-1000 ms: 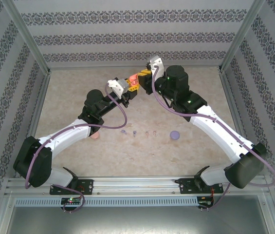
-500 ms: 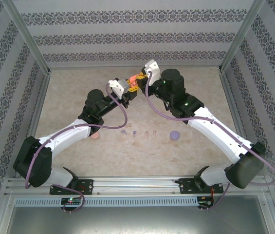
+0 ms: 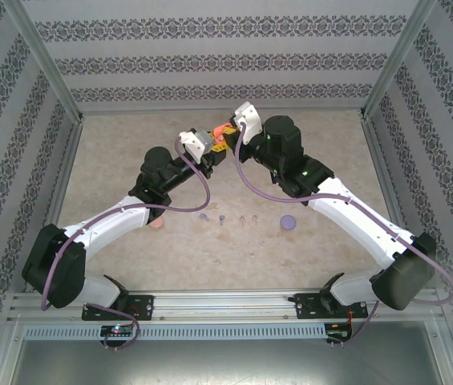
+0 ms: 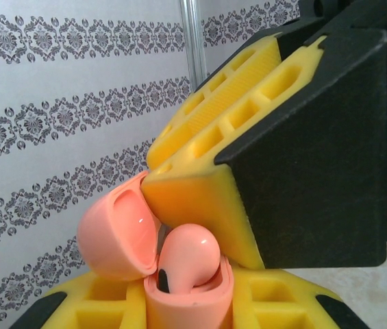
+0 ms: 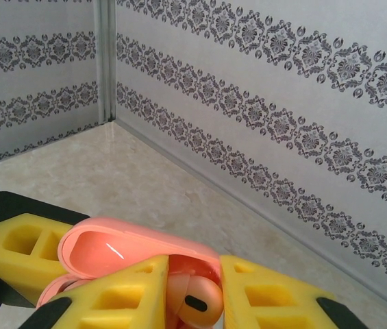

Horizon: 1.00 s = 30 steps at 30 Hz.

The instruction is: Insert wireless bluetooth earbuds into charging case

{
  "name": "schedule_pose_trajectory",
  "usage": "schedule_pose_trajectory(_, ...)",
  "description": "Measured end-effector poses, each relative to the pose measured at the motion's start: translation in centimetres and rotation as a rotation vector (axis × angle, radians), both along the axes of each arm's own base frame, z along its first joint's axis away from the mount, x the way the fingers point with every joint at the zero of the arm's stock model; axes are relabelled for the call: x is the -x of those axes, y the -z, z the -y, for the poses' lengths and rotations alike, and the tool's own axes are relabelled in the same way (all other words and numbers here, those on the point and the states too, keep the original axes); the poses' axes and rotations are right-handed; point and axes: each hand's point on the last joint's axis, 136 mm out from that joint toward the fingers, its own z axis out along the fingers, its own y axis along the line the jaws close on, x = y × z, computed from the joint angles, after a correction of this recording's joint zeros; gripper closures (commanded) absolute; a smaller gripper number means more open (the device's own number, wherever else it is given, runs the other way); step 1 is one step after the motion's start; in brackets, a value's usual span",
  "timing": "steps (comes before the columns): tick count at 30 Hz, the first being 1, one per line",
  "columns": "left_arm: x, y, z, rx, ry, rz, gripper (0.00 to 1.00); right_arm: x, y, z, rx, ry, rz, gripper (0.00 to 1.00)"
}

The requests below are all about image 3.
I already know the coral earbud charging case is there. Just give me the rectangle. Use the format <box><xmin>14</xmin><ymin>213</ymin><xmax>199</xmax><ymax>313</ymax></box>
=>
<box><xmin>212</xmin><ymin>123</ymin><xmax>232</xmax><ymax>146</ymax></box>

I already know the steel sheet panel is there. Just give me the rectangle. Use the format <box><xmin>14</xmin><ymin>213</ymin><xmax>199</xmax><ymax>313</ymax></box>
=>
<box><xmin>7</xmin><ymin>320</ymin><xmax>453</xmax><ymax>385</ymax></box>

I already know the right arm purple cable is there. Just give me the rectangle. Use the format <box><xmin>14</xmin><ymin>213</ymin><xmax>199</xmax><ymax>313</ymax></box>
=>
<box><xmin>234</xmin><ymin>124</ymin><xmax>453</xmax><ymax>348</ymax></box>

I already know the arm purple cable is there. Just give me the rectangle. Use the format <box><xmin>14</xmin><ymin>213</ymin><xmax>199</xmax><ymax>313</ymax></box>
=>
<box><xmin>234</xmin><ymin>124</ymin><xmax>453</xmax><ymax>348</ymax></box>
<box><xmin>40</xmin><ymin>142</ymin><xmax>213</xmax><ymax>351</ymax></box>

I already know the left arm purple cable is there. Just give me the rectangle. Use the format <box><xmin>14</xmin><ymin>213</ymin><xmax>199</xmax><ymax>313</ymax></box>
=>
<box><xmin>40</xmin><ymin>142</ymin><xmax>213</xmax><ymax>351</ymax></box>

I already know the thin wall base strip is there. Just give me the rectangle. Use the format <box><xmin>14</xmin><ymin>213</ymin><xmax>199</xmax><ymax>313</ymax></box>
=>
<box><xmin>80</xmin><ymin>104</ymin><xmax>366</xmax><ymax>113</ymax></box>

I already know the aluminium side floor rail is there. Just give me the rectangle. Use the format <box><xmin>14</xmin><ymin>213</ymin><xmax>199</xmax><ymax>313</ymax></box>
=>
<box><xmin>360</xmin><ymin>114</ymin><xmax>427</xmax><ymax>290</ymax></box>
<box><xmin>23</xmin><ymin>115</ymin><xmax>87</xmax><ymax>294</ymax></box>

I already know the aluminium frame post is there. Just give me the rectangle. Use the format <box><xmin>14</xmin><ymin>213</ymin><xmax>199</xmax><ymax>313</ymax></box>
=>
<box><xmin>358</xmin><ymin>0</ymin><xmax>439</xmax><ymax>121</ymax></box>
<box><xmin>1</xmin><ymin>0</ymin><xmax>85</xmax><ymax>124</ymax></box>

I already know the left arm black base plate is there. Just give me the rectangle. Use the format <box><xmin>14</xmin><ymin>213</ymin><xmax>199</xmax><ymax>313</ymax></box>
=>
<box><xmin>81</xmin><ymin>294</ymin><xmax>156</xmax><ymax>322</ymax></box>

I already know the aluminium mounting rail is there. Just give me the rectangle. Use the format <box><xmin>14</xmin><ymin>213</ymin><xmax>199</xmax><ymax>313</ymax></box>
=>
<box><xmin>7</xmin><ymin>289</ymin><xmax>447</xmax><ymax>322</ymax></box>

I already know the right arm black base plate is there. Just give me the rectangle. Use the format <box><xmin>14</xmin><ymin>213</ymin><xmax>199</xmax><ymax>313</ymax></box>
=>
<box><xmin>293</xmin><ymin>292</ymin><xmax>370</xmax><ymax>321</ymax></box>

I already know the slotted grey cable duct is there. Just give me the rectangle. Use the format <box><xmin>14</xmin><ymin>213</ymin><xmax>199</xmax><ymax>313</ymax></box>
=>
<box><xmin>22</xmin><ymin>322</ymin><xmax>328</xmax><ymax>342</ymax></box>

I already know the aluminium frame bar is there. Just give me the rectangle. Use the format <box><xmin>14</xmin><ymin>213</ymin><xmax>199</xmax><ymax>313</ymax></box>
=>
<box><xmin>426</xmin><ymin>318</ymin><xmax>453</xmax><ymax>385</ymax></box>
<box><xmin>0</xmin><ymin>314</ymin><xmax>25</xmax><ymax>385</ymax></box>

